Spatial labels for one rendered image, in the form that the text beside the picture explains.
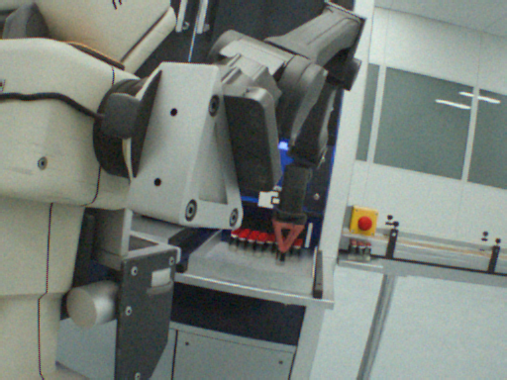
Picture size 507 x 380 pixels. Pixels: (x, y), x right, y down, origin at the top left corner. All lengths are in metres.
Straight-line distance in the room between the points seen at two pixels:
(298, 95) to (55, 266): 0.28
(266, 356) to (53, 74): 1.27
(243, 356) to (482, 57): 5.43
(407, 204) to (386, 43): 1.92
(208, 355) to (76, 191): 1.20
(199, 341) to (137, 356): 0.99
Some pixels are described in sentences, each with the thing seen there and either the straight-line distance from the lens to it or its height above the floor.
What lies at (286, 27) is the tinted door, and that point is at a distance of 1.46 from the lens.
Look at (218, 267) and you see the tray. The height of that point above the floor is 0.90.
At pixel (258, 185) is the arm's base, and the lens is 0.41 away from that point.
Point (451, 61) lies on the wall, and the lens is 6.32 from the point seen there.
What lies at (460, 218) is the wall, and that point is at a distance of 6.33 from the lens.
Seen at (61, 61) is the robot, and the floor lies 1.22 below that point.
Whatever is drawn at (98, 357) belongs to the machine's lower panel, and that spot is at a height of 0.40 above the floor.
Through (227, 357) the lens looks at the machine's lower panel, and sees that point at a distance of 1.56.
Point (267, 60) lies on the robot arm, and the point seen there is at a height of 1.25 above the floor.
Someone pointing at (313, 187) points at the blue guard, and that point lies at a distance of 1.41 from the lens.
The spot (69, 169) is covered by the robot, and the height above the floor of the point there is 1.14.
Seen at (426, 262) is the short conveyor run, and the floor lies 0.89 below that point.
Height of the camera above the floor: 1.19
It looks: 6 degrees down
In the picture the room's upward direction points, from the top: 9 degrees clockwise
